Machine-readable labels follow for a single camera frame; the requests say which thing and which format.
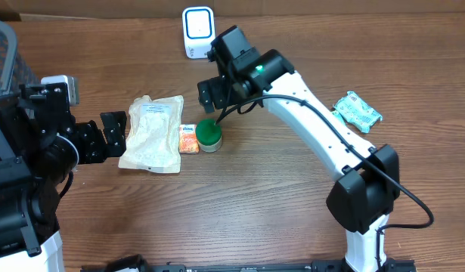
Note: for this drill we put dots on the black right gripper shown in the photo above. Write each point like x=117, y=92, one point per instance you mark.
x=215, y=94

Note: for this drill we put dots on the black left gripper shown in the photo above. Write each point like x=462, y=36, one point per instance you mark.
x=99, y=149

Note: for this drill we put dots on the green lid clear jar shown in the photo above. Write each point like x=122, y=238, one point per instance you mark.
x=209, y=135

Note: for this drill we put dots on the beige rice pouch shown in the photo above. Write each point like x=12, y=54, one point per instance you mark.
x=152, y=142

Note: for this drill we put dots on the small orange box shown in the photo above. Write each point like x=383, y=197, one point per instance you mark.
x=188, y=142

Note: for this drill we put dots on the teal white snack packet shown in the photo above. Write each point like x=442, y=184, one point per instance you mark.
x=357, y=112

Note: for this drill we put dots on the small teal tissue pack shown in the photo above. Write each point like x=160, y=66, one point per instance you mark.
x=338, y=116

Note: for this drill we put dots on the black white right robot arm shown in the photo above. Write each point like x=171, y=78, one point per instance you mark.
x=365, y=178

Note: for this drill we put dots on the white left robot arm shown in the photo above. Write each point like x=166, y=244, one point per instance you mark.
x=40, y=145

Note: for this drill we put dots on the white barcode scanner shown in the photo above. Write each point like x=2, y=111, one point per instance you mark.
x=198, y=25

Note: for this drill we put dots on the black plastic mesh basket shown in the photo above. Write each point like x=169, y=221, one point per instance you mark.
x=13, y=69

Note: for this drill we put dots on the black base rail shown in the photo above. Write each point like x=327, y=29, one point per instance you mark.
x=139, y=264

